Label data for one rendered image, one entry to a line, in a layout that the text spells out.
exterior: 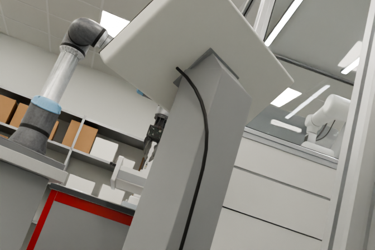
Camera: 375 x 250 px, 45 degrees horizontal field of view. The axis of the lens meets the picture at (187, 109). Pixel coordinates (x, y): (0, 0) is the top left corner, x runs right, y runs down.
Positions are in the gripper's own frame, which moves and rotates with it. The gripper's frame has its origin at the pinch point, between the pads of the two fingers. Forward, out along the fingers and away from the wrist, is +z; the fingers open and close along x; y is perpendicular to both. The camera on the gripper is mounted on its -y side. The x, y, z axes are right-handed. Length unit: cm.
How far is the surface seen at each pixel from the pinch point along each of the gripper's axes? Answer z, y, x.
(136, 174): 10.3, 11.9, -1.0
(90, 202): 25.4, -9.3, -19.7
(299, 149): -9, 47, 56
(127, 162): -67, -372, -75
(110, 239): 37.8, -11.5, -5.6
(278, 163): -2, 47, 50
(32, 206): 37, 41, -27
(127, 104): -152, -404, -109
